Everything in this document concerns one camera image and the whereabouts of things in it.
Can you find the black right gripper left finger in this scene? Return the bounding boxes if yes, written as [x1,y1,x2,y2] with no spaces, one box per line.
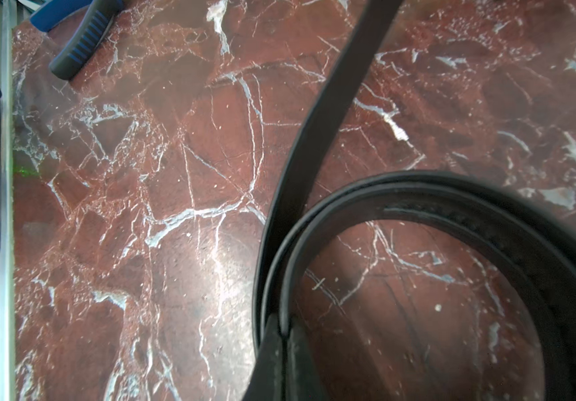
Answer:
[243,314,285,401]

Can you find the black belt with buckle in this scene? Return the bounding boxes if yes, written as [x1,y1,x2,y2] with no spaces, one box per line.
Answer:
[252,1,576,400]

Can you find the blue handled pliers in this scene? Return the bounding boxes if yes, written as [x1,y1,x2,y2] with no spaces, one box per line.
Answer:
[30,0,125,80]

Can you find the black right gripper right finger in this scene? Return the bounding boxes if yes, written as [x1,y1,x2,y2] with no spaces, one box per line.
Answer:
[286,325,328,401]

